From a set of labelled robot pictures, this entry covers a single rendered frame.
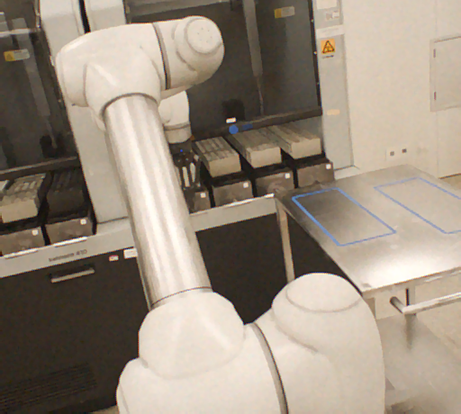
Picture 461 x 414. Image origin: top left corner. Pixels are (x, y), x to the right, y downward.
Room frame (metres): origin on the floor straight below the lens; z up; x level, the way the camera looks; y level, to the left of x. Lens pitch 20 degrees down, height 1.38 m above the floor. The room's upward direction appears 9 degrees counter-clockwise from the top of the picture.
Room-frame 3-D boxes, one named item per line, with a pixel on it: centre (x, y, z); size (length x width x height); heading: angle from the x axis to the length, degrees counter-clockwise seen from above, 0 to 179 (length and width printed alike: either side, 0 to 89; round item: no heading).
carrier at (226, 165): (1.68, 0.01, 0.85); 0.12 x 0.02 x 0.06; 100
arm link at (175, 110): (1.55, 0.15, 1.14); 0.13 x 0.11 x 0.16; 103
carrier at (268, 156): (1.71, -0.14, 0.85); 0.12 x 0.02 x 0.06; 99
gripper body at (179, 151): (1.55, 0.14, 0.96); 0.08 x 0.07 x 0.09; 99
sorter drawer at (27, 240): (1.80, 0.75, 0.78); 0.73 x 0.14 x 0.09; 9
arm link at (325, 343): (0.63, -0.10, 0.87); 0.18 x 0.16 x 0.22; 103
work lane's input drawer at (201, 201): (1.88, 0.20, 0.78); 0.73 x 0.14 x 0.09; 9
